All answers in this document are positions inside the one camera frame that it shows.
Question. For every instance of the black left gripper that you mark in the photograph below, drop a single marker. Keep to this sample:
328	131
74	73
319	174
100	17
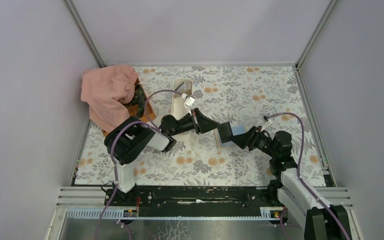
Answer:
200	122

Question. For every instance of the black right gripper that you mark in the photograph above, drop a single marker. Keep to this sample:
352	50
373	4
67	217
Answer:
244	140

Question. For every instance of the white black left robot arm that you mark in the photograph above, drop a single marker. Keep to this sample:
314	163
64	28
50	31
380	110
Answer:
127	141

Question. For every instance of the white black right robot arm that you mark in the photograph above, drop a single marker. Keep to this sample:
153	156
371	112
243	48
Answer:
319	218

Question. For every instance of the long white plastic tray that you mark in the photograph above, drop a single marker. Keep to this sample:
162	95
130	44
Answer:
177	103

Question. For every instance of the floral patterned table mat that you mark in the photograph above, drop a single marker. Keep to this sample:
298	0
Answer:
241	95

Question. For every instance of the dark green items in organizer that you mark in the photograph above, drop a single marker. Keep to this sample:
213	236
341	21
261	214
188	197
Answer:
139	100

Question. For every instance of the pink crumpled cloth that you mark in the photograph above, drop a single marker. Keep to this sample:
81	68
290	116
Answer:
106	91

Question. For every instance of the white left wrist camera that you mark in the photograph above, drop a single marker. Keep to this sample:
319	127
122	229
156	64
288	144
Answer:
188	102

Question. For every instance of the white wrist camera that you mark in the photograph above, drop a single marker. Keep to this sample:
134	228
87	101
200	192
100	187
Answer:
188	102
267	122

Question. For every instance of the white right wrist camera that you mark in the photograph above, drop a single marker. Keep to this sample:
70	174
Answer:
267	122

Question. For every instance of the slotted aluminium cable duct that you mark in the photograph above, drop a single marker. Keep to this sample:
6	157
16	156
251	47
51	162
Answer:
146	213

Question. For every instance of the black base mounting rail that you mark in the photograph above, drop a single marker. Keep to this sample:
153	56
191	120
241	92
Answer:
212	197

